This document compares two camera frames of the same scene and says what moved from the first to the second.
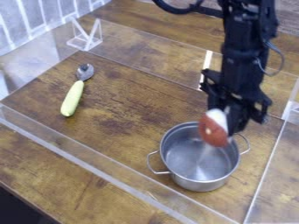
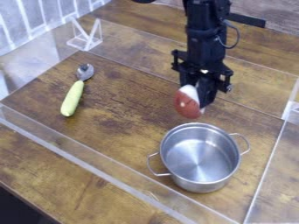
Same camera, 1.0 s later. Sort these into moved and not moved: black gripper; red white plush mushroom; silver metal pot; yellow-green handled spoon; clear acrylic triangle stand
Moved: red white plush mushroom; black gripper
Not moved: yellow-green handled spoon; silver metal pot; clear acrylic triangle stand
